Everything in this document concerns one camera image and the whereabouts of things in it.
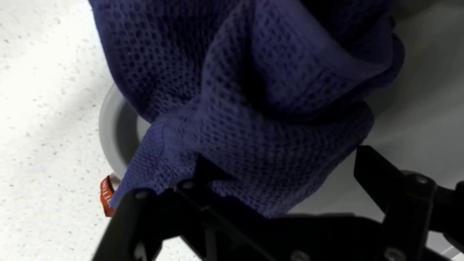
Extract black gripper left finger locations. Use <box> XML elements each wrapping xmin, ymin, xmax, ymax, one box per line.
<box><xmin>92</xmin><ymin>157</ymin><xmax>272</xmax><ymax>261</ymax></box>

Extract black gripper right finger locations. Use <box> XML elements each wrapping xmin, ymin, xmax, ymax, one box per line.
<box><xmin>354</xmin><ymin>145</ymin><xmax>464</xmax><ymax>261</ymax></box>

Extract blue waffle towel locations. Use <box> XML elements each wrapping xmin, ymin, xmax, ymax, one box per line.
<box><xmin>89</xmin><ymin>0</ymin><xmax>405</xmax><ymax>218</ymax></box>

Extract grey metal tray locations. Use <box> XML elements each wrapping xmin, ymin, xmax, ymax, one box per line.
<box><xmin>99</xmin><ymin>86</ymin><xmax>150</xmax><ymax>178</ymax></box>

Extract red crumpled wrapper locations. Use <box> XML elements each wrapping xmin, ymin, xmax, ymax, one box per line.
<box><xmin>99</xmin><ymin>174</ymin><xmax>121</xmax><ymax>218</ymax></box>

